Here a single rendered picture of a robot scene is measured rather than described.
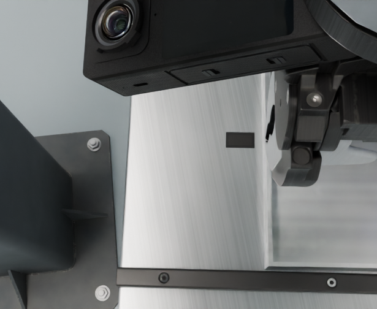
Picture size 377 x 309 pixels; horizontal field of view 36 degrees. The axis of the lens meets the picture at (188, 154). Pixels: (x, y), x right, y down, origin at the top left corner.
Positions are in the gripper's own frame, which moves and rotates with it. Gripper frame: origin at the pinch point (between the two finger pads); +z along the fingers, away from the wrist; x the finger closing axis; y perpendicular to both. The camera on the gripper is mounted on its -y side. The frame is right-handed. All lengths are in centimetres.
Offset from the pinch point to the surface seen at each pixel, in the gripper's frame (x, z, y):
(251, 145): 6.5, 21.6, 0.4
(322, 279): -6.9, 19.6, 6.8
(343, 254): -4.3, 21.4, 9.3
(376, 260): -4.8, 21.4, 12.4
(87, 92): 48, 110, -37
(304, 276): -6.6, 19.6, 5.2
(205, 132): 7.9, 21.6, -4.2
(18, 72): 53, 110, -56
